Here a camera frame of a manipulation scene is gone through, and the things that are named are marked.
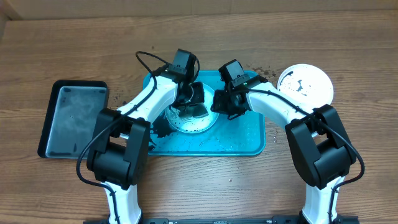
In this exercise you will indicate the black water tray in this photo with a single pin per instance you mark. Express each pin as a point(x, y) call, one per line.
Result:
point(71, 116)

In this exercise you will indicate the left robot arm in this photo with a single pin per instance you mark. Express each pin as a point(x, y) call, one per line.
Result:
point(121, 140)

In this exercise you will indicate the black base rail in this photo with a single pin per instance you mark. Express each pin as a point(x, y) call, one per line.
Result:
point(284, 219)

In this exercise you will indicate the teal plastic tray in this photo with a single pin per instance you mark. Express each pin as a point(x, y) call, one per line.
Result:
point(242, 136)

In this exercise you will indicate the white plate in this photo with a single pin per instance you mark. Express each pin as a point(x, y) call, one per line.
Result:
point(306, 83)

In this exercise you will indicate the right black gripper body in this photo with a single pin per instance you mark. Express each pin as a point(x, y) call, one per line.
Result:
point(226, 105)

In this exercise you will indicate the dark green sponge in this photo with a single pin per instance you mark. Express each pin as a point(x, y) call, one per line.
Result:
point(194, 111)

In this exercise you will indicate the light blue rimmed plate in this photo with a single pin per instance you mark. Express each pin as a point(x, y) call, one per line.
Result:
point(193, 125)

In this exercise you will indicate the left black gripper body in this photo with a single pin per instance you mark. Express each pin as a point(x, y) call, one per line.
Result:
point(193, 94)

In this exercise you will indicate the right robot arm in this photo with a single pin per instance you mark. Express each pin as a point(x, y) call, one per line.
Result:
point(319, 145)

